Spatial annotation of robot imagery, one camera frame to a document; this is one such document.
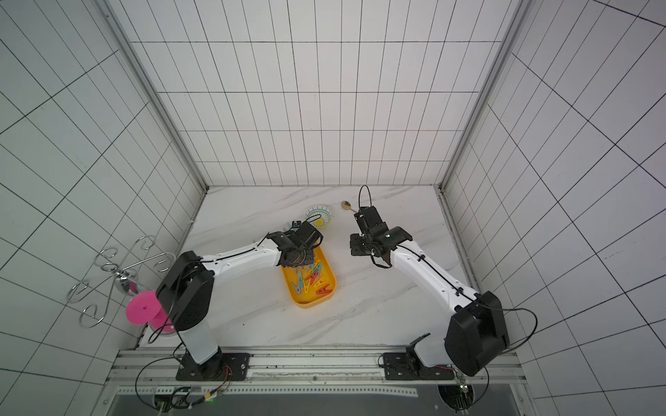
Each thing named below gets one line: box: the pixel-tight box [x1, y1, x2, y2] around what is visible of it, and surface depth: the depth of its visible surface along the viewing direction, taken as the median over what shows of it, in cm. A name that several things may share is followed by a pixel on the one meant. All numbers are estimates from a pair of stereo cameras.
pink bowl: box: [125, 290, 176, 334], surface depth 59 cm
